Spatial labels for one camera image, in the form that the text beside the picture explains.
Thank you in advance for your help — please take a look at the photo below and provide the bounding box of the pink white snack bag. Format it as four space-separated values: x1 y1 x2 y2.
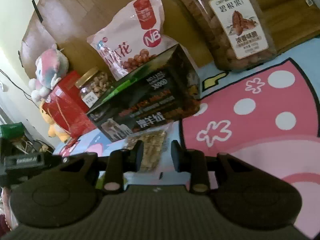
87 0 177 81

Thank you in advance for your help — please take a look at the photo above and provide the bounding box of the yellow plush toy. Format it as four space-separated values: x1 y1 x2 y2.
39 100 70 143

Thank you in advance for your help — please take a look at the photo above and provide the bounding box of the black wall cable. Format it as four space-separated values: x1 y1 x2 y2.
0 68 38 108

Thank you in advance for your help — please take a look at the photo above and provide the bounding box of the large pecan jar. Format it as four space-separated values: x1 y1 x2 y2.
180 0 277 71

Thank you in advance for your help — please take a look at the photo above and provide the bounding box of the green box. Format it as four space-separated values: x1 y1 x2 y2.
0 122 24 140

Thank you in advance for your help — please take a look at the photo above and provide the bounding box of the small gold-lid nut jar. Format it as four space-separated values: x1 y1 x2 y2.
75 67 116 108

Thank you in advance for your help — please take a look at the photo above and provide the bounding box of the wooden headboard panel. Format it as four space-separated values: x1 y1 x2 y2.
20 0 213 79

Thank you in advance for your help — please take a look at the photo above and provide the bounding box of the brown seat cushion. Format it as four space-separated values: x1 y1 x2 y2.
257 0 319 54

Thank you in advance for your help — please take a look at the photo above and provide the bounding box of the pink grey plush toy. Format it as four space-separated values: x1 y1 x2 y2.
28 44 69 103

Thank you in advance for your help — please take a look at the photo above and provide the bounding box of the clear nut snack packet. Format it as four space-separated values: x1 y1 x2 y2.
125 129 167 172

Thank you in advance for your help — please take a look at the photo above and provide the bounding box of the red gift bag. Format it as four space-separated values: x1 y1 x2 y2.
43 70 96 138

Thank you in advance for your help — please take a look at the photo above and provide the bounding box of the black cardboard box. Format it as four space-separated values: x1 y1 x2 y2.
87 44 200 142

